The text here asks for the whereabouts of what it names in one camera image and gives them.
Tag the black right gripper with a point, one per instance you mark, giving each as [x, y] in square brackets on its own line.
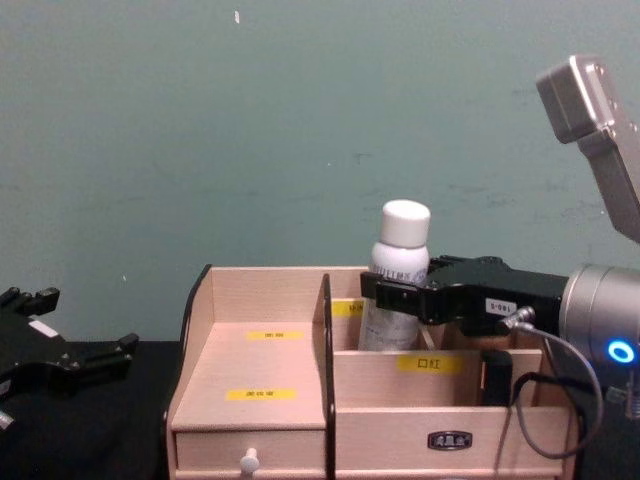
[520, 295]

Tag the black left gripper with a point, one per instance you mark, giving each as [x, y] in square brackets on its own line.
[30, 350]

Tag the white bottle with white cap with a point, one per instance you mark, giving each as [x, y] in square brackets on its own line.
[400, 240]

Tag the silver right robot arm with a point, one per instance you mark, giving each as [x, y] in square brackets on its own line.
[595, 300]

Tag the black table cloth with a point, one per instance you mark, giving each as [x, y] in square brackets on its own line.
[100, 440]

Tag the small black upright tube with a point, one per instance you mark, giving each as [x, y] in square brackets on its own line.
[496, 377]

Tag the pale wooden desk organizer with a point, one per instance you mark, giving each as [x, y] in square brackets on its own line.
[380, 430]

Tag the wooden drawer with white knob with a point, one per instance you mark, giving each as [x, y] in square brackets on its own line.
[280, 450]

